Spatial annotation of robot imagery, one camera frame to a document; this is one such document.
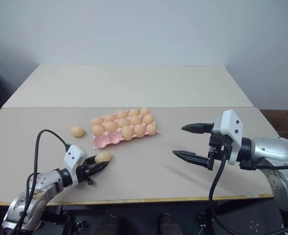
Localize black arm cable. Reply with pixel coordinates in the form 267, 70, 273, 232
208, 156, 288, 235
16, 129, 70, 232

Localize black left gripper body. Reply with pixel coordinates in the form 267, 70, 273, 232
75, 158, 95, 186

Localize pink egg carton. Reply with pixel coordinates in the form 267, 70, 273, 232
90, 110, 159, 149

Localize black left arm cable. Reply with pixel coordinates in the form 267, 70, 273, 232
16, 129, 70, 232

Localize brown cardboard box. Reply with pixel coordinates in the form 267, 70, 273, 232
259, 109, 288, 145

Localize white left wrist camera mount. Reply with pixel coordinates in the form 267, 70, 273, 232
63, 144, 86, 185

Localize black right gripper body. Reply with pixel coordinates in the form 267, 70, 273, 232
207, 132, 233, 171

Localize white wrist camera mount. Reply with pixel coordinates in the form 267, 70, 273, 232
63, 144, 86, 185
212, 109, 245, 165

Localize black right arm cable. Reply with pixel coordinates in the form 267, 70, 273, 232
208, 156, 288, 235

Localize dark rounded shape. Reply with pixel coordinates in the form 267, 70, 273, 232
158, 213, 176, 235

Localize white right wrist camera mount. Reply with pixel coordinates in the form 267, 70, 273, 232
212, 109, 245, 165

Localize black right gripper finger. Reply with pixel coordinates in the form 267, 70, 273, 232
181, 122, 214, 134
172, 150, 212, 168

